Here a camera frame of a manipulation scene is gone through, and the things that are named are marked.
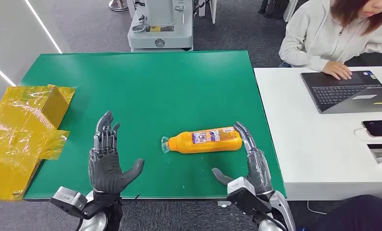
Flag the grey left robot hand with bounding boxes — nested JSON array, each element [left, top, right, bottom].
[[88, 110, 145, 194]]

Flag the dark chair seat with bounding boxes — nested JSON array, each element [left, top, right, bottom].
[[312, 194, 382, 231]]

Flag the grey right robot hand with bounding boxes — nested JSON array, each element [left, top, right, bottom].
[[211, 121, 274, 195]]

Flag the black smartphone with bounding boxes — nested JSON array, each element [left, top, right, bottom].
[[361, 119, 382, 138]]

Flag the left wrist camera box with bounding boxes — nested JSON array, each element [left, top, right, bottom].
[[50, 186, 98, 220]]

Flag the white furniture panel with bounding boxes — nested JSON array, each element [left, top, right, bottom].
[[197, 0, 218, 25]]

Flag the person's hand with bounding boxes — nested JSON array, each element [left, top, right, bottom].
[[321, 61, 353, 81]]

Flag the orange plastic bottle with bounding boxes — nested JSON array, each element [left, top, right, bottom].
[[161, 126, 243, 154]]

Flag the white desk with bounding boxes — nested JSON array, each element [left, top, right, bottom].
[[254, 66, 382, 202]]

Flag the chrome stand base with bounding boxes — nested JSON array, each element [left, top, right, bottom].
[[108, 0, 129, 12]]

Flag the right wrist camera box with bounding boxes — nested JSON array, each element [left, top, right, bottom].
[[227, 177, 273, 216]]

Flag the black chair legs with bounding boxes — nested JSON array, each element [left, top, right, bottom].
[[258, 0, 289, 20]]

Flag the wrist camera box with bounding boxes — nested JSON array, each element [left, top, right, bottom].
[[50, 186, 98, 220], [227, 177, 273, 216]]

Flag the yellow taped cardboard box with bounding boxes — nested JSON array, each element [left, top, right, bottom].
[[0, 84, 76, 202]]

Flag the white floor cable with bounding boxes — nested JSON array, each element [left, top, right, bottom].
[[306, 201, 328, 216]]

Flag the green table mat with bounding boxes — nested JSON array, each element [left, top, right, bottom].
[[20, 50, 287, 201]]

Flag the white charging cable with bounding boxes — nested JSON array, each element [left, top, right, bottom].
[[353, 127, 371, 143]]

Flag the dark grey laptop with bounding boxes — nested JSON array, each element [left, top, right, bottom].
[[300, 70, 382, 115]]

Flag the person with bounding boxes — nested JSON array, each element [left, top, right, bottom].
[[279, 0, 382, 81]]

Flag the white machine base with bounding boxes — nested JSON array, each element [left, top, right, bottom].
[[127, 0, 194, 52]]

